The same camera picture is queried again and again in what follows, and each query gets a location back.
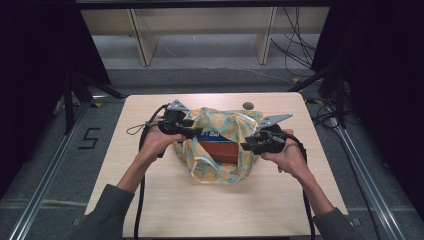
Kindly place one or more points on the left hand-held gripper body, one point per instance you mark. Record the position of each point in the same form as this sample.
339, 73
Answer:
173, 121

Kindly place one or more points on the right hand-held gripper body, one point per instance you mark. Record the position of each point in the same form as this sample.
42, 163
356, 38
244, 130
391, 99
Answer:
273, 138

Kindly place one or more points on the teal bag with orange print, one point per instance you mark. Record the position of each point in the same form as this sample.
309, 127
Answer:
220, 121

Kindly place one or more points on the red and blue box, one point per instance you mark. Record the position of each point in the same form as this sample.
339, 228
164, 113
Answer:
220, 150

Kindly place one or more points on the person's left hand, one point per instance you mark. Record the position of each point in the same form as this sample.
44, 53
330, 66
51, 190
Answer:
155, 141

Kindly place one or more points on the person's right hand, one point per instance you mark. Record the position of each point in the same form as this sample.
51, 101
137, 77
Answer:
290, 160

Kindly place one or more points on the round grey table cap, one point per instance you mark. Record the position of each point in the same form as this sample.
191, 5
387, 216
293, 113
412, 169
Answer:
248, 106

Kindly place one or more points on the yellow tape piece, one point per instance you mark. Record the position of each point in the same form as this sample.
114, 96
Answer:
317, 101
98, 104
296, 80

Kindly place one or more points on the black metal stand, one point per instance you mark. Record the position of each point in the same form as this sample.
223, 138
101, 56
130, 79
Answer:
68, 106
340, 100

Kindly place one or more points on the dark curtain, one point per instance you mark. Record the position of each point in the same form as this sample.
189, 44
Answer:
383, 66
33, 66

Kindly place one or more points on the aluminium floor rail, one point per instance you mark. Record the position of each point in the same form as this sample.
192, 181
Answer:
366, 180
46, 176

